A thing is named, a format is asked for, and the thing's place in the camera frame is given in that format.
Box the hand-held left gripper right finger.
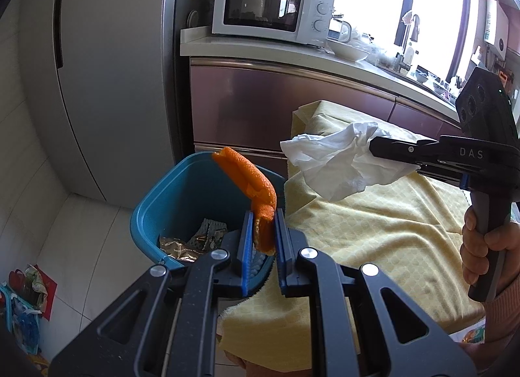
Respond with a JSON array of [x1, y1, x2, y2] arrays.
[[274, 208, 476, 377]]

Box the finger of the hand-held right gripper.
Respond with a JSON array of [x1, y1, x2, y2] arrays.
[[369, 136, 440, 166], [418, 166, 464, 189]]

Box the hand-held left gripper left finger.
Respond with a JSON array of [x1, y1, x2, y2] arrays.
[[49, 210, 254, 377]]

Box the gold snack wrapper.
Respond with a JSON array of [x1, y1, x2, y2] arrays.
[[158, 235, 209, 262]]

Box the white tissue paper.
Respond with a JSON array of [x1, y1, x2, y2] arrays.
[[280, 121, 420, 201]]

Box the orange foam fruit net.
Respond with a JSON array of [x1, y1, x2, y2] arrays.
[[212, 147, 278, 256]]

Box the blue plastic bin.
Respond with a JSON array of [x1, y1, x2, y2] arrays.
[[130, 151, 287, 300]]

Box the person's right hand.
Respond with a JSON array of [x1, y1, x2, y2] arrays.
[[461, 206, 516, 288]]

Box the white mesh net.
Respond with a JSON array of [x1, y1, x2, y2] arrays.
[[195, 218, 228, 248]]

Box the yellow tablecloth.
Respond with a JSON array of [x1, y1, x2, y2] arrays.
[[217, 100, 488, 355]]

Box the white water heater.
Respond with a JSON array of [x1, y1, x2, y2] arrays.
[[484, 0, 509, 57]]

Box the metal kitchen faucet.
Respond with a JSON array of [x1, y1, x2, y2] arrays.
[[393, 13, 421, 73]]

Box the wide white bowl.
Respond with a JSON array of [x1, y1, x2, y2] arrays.
[[330, 40, 370, 62]]

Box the brown kitchen base cabinet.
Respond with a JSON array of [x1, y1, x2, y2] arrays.
[[189, 56, 464, 158]]

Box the pale patterned cloth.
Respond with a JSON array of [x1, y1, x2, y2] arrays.
[[451, 318, 488, 346]]

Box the white microwave oven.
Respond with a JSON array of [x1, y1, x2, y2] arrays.
[[211, 0, 336, 45]]

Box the colourful bag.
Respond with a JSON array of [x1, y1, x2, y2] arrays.
[[0, 265, 53, 357]]

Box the grey refrigerator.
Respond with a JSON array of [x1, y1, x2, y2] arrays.
[[0, 0, 183, 215]]

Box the glass kettle with white handle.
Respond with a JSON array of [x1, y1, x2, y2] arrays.
[[328, 15, 353, 42]]

